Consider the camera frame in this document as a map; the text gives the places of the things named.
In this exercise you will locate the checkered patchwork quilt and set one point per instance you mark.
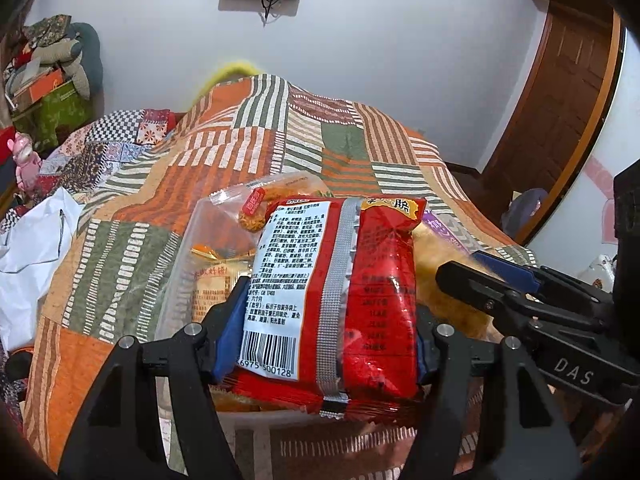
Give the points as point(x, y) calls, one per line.
point(110, 130)

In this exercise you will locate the clear fried snack packet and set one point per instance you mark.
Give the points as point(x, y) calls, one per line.
point(295, 190)

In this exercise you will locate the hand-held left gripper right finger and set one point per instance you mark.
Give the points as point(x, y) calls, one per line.
point(425, 360)

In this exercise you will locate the yellow pillow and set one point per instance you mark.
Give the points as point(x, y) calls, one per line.
point(225, 72)

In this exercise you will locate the white plastic bag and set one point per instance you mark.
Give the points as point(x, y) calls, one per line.
point(30, 270)

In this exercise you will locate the patterned dark cloth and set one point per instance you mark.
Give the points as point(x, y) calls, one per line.
point(45, 27)

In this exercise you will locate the pink toy figure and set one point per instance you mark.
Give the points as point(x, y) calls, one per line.
point(25, 157)

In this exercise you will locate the red box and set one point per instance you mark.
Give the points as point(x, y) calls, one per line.
point(5, 145)

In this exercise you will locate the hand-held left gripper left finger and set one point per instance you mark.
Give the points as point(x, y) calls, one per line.
point(227, 340)

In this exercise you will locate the yellow snack packet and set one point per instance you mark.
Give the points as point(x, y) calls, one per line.
point(442, 305)

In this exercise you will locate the red snack packet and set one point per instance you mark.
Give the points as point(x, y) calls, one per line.
point(380, 285)

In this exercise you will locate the striped patchwork blanket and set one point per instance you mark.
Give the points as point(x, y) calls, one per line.
point(150, 185)

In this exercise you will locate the brown wooden door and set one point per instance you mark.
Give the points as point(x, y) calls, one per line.
point(565, 85)

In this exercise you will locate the dark wooden baseboard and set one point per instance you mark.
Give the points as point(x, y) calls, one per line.
point(462, 167)

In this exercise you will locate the teal cushion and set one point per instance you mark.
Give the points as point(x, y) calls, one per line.
point(92, 55)

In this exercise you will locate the grey blue bag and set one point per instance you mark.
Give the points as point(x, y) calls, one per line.
point(530, 205)

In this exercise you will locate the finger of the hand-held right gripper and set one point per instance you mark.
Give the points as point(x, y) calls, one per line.
point(510, 266)
point(470, 280)

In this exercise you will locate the purple snack packet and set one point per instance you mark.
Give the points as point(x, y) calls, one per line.
point(445, 230)

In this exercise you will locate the orange cardboard box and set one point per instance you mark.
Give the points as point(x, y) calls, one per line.
point(42, 87)

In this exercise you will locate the grey knit stuffed toy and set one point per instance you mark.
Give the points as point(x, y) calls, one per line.
point(65, 55)

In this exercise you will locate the white plastic item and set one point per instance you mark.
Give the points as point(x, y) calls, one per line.
point(597, 270)

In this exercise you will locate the green cardboard box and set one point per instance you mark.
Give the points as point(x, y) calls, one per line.
point(50, 117)

